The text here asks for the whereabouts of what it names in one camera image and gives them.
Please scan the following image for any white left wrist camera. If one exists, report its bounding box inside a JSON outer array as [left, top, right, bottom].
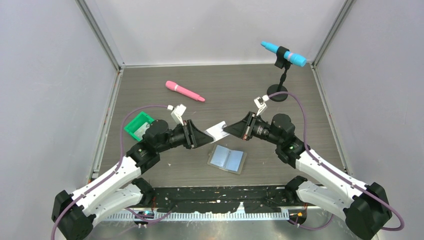
[[167, 104, 187, 125]]

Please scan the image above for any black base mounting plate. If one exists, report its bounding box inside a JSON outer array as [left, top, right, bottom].
[[130, 185, 312, 214]]

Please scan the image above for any grey card holder wallet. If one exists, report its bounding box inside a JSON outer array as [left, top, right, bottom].
[[207, 144, 247, 175]]

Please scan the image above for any green plastic bin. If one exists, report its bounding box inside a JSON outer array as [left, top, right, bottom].
[[123, 111, 154, 142]]

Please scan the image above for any white VIP card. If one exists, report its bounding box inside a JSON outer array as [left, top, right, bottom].
[[204, 121, 229, 143]]

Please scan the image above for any black microphone stand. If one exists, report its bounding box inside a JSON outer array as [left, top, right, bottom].
[[267, 64, 291, 102]]

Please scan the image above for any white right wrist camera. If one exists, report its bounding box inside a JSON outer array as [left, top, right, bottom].
[[253, 95, 270, 116]]

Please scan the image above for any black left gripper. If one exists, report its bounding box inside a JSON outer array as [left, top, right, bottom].
[[156, 119, 213, 154]]

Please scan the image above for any silver card in bin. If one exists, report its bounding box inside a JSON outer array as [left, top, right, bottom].
[[134, 122, 150, 139]]

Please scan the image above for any aluminium front rail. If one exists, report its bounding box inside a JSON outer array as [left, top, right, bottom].
[[103, 206, 331, 222]]

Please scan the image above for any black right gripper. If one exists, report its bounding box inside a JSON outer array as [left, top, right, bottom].
[[223, 111, 282, 146]]

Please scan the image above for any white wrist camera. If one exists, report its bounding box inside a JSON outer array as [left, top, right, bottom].
[[167, 104, 187, 125], [253, 95, 270, 116]]

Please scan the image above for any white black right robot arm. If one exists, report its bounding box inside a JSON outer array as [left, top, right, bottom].
[[223, 112, 393, 240]]

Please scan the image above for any pink toy microphone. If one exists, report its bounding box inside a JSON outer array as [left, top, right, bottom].
[[165, 80, 206, 103]]

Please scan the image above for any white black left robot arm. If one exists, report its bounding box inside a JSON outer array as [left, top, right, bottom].
[[50, 119, 215, 240]]

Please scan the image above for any blue toy microphone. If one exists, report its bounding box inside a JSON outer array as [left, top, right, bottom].
[[261, 41, 307, 69]]

